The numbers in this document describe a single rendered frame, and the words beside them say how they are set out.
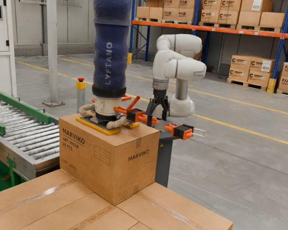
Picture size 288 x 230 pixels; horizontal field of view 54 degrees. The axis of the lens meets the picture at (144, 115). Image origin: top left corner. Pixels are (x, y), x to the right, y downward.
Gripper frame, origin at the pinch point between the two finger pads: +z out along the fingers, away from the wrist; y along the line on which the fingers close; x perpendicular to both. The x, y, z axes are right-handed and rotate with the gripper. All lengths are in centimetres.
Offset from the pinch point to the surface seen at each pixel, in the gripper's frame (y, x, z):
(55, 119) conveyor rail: -26, -151, 49
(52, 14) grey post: -153, -361, -52
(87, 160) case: 21, -37, 33
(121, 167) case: 16.0, -10.7, 29.2
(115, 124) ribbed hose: 11.0, -23.0, 6.0
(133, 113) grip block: 5.4, -13.9, -2.3
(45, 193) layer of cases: 46, -49, 53
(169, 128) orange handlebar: 3.0, 11.8, -0.5
